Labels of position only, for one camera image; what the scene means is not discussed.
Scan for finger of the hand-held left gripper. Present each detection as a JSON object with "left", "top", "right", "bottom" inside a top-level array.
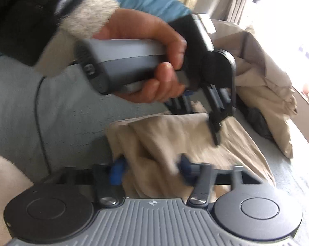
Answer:
[
  {"left": 164, "top": 90, "right": 196, "bottom": 115},
  {"left": 206, "top": 86, "right": 237, "bottom": 147}
]

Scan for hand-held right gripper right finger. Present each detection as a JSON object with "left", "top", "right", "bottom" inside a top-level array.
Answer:
[{"left": 178, "top": 153, "right": 263, "bottom": 207}]

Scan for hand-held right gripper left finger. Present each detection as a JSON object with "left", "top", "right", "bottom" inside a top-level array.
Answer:
[{"left": 56, "top": 156, "right": 131, "bottom": 208}]

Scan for beige pants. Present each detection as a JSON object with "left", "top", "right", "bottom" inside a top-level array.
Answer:
[{"left": 104, "top": 101, "right": 277, "bottom": 201}]

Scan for person's left forearm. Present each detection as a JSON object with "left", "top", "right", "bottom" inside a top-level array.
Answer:
[{"left": 0, "top": 0, "right": 122, "bottom": 78}]

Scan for person's left hand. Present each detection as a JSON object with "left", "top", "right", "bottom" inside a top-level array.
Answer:
[{"left": 91, "top": 8, "right": 188, "bottom": 104}]

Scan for dark grey garment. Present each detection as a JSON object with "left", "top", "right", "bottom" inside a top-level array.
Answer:
[{"left": 243, "top": 106, "right": 276, "bottom": 140}]

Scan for beige jacket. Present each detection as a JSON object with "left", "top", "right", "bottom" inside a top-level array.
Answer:
[{"left": 210, "top": 19, "right": 299, "bottom": 160}]

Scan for white fluffy clothing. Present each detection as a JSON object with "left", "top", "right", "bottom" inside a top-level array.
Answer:
[{"left": 0, "top": 152, "right": 34, "bottom": 237}]

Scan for grey curtain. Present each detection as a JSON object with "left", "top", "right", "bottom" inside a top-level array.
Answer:
[{"left": 195, "top": 0, "right": 258, "bottom": 24}]

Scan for grey blue blanket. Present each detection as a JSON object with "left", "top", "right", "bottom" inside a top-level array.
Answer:
[{"left": 0, "top": 55, "right": 309, "bottom": 246}]

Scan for black cable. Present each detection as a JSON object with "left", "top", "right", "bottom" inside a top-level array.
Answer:
[{"left": 34, "top": 75, "right": 53, "bottom": 173}]

